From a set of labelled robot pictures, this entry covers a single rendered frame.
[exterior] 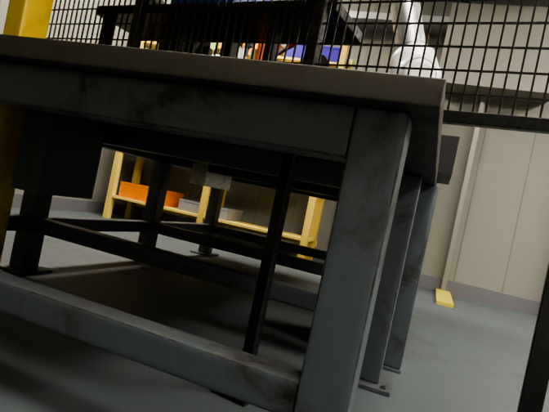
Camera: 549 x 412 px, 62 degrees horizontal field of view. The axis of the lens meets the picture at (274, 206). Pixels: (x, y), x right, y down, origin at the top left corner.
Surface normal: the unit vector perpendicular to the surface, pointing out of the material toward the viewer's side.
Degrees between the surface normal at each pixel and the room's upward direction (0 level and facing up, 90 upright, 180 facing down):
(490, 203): 90
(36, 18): 90
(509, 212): 90
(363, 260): 90
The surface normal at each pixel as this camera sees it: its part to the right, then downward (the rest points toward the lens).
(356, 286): -0.33, -0.06
